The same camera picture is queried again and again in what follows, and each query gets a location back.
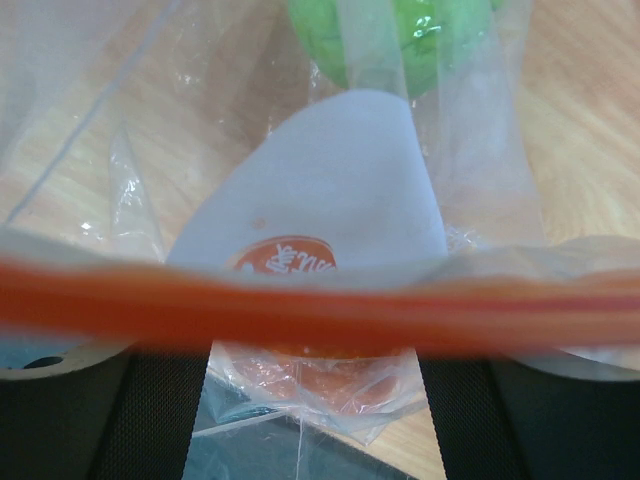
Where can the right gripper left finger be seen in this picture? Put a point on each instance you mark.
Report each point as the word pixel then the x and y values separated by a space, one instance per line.
pixel 92 414

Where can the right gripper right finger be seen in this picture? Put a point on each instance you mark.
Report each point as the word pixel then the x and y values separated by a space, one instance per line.
pixel 534 418

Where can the small orange fake pumpkin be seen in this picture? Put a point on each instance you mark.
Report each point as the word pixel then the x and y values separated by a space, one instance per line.
pixel 343 386

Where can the clear zip bag orange seal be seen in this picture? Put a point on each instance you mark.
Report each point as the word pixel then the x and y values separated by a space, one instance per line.
pixel 179 177

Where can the green fake apple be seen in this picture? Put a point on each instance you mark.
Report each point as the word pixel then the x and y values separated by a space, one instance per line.
pixel 375 44

